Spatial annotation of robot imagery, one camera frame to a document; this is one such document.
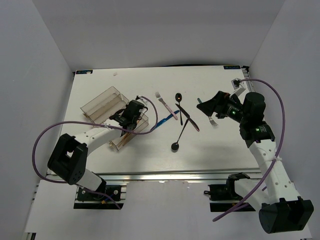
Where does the black long spoon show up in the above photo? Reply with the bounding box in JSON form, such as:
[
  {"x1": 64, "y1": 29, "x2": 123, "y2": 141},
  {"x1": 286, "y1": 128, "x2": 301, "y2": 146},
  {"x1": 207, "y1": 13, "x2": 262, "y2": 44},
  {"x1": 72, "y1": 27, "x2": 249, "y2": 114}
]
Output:
[{"x1": 175, "y1": 92, "x2": 183, "y2": 125}]

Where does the black round spoon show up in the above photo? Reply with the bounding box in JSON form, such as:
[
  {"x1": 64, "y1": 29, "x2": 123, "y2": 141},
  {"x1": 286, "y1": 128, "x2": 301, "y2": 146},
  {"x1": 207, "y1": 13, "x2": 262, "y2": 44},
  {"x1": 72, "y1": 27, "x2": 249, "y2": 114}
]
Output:
[{"x1": 171, "y1": 119, "x2": 189, "y2": 152}]

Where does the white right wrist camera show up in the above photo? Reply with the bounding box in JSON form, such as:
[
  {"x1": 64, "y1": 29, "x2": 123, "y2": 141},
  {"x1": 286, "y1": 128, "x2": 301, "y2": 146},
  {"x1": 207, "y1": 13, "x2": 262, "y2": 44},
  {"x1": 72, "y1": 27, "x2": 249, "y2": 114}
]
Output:
[{"x1": 230, "y1": 78, "x2": 246, "y2": 97}]

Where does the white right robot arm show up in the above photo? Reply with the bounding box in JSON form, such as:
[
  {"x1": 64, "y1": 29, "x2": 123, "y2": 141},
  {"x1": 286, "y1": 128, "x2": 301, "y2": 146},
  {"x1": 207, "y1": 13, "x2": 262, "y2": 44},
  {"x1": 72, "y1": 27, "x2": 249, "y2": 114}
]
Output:
[{"x1": 197, "y1": 91, "x2": 314, "y2": 234}]

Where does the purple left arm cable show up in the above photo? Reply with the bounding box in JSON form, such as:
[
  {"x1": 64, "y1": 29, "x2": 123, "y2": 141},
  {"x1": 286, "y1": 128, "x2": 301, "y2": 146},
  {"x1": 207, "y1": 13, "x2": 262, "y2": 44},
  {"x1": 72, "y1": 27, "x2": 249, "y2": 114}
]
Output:
[{"x1": 32, "y1": 95, "x2": 158, "y2": 185}]

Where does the blue corner label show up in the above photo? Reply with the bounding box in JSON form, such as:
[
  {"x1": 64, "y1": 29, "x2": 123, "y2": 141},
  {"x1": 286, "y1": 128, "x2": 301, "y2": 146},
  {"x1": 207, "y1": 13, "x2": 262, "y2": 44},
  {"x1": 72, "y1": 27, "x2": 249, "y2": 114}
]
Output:
[
  {"x1": 223, "y1": 65, "x2": 242, "y2": 70},
  {"x1": 75, "y1": 69, "x2": 93, "y2": 75}
]

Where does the clear plastic compartment organizer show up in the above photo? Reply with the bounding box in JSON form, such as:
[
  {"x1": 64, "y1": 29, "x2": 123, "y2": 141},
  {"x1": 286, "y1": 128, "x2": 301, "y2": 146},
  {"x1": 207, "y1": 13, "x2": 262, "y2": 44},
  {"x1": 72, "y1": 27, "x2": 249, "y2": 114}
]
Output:
[{"x1": 80, "y1": 86, "x2": 149, "y2": 151}]

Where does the green handled silver fork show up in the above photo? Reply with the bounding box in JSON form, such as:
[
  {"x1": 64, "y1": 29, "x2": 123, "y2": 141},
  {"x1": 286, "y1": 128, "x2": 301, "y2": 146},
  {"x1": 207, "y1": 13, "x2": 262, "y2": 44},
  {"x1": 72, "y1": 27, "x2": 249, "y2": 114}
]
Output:
[{"x1": 197, "y1": 98, "x2": 219, "y2": 128}]

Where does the yellow chopstick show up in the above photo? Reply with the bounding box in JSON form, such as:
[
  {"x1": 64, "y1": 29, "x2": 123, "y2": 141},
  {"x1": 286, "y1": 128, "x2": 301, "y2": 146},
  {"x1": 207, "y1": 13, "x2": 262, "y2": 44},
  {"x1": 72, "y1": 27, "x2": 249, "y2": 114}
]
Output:
[{"x1": 117, "y1": 133, "x2": 131, "y2": 149}]

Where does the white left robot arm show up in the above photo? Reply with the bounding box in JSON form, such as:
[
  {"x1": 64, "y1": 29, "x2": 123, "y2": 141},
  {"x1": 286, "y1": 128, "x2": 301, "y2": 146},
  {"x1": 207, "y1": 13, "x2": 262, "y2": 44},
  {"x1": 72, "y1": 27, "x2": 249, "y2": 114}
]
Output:
[{"x1": 47, "y1": 100, "x2": 146, "y2": 200}]

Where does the left blue corner label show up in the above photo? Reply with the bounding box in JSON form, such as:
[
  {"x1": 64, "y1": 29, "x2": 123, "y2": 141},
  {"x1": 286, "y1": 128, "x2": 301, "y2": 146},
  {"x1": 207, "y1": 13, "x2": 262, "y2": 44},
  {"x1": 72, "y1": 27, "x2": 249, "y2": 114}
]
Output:
[{"x1": 75, "y1": 69, "x2": 93, "y2": 75}]

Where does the pink handled fork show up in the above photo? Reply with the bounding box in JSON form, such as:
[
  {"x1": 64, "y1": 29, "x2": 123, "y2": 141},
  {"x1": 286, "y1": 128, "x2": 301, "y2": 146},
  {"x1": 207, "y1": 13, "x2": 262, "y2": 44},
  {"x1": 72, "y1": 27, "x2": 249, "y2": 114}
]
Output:
[{"x1": 155, "y1": 91, "x2": 178, "y2": 120}]

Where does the blue metallic knife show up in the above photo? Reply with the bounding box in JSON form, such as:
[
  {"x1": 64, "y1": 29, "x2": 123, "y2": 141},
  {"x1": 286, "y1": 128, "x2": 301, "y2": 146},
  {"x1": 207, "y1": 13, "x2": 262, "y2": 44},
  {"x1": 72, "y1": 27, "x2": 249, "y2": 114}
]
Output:
[{"x1": 147, "y1": 110, "x2": 174, "y2": 134}]

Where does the right blue corner label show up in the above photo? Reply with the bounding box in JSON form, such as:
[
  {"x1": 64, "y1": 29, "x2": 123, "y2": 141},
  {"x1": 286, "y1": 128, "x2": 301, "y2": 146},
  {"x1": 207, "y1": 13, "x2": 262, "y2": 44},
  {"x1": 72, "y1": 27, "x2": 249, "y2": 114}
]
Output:
[{"x1": 223, "y1": 65, "x2": 242, "y2": 70}]

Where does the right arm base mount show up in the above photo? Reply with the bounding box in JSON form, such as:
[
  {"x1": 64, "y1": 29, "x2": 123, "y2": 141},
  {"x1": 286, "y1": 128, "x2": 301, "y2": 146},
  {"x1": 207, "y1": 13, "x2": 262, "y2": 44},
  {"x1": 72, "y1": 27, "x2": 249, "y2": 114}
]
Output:
[{"x1": 203, "y1": 172, "x2": 251, "y2": 213}]

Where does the black knife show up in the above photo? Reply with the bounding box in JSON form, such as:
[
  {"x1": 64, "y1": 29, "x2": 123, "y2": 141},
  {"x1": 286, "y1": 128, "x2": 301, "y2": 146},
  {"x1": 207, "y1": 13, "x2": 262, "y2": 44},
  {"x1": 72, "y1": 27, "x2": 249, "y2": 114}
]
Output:
[{"x1": 175, "y1": 103, "x2": 200, "y2": 132}]

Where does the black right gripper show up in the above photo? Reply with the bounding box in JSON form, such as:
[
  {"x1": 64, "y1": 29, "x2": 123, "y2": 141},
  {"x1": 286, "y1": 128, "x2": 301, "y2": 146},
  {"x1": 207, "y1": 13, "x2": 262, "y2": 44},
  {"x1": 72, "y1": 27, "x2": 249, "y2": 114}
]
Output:
[{"x1": 196, "y1": 91, "x2": 248, "y2": 124}]

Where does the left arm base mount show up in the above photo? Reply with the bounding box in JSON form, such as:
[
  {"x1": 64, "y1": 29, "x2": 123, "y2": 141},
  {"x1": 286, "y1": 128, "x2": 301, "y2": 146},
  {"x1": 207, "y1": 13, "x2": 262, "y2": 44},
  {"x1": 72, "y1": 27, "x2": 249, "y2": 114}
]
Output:
[{"x1": 73, "y1": 185, "x2": 127, "y2": 210}]

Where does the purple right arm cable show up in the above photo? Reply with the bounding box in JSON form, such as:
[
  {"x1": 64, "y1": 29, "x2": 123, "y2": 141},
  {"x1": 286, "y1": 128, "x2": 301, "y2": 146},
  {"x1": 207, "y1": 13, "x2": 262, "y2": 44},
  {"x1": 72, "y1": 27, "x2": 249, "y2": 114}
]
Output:
[{"x1": 212, "y1": 78, "x2": 286, "y2": 223}]

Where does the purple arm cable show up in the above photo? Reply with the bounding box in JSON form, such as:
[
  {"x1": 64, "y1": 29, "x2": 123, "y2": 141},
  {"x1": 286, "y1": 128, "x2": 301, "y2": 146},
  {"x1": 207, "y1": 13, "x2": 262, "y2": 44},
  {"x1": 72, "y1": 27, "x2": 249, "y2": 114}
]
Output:
[
  {"x1": 212, "y1": 78, "x2": 286, "y2": 223},
  {"x1": 32, "y1": 95, "x2": 158, "y2": 185}
]

